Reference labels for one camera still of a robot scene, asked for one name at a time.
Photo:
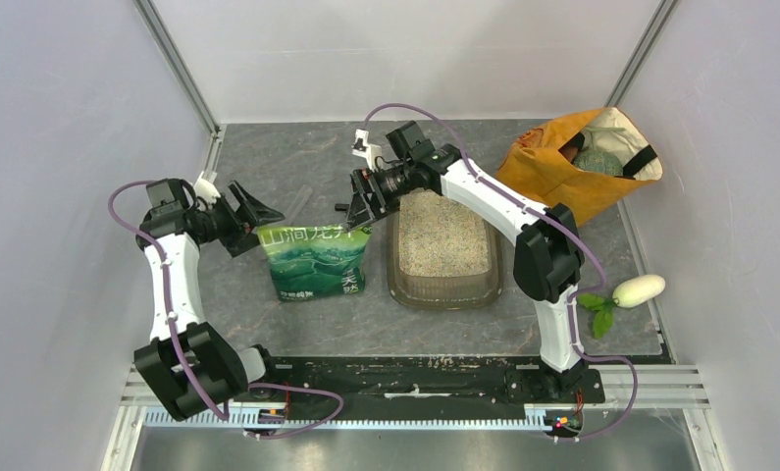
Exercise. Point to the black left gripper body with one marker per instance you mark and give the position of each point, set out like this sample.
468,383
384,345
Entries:
220,221

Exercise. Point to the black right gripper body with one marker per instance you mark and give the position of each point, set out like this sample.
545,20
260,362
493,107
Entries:
396,182

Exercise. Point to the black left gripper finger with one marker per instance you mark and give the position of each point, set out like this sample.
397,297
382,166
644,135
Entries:
240,241
252,211

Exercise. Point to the green cat litter bag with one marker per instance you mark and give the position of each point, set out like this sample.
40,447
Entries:
307,263

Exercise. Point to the brown translucent litter box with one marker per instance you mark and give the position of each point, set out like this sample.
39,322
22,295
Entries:
441,255

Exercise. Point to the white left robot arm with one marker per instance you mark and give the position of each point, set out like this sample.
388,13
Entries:
186,363

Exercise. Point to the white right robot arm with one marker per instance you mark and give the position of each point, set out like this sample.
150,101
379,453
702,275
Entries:
547,262

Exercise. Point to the clear plastic scoop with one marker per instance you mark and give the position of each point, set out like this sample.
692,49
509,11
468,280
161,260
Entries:
299,202

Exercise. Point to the orange paper tote bag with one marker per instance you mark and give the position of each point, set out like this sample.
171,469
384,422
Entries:
539,162

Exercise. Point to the green knitted ball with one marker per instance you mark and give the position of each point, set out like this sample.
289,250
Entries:
598,161

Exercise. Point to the white toy radish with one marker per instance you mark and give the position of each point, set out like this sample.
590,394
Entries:
627,295

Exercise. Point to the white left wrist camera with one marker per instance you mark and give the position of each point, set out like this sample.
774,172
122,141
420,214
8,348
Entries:
205,189

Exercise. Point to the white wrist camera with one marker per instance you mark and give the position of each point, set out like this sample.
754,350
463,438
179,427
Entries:
205,189
363,148

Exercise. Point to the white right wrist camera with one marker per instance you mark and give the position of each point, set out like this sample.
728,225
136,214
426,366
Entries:
363,148

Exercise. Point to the aluminium frame post left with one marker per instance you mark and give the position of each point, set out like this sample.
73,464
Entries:
173,56

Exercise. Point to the aluminium frame post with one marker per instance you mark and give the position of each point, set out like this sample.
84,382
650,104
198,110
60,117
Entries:
646,42
173,56

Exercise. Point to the white toothed cable strip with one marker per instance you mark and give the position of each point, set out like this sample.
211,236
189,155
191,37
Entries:
250,417

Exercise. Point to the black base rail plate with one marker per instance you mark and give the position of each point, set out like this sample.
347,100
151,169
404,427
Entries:
433,388

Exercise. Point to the aluminium frame post right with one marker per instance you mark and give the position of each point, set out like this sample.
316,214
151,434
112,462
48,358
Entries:
646,42

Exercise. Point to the aluminium front frame rail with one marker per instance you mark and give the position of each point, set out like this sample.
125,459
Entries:
659,387

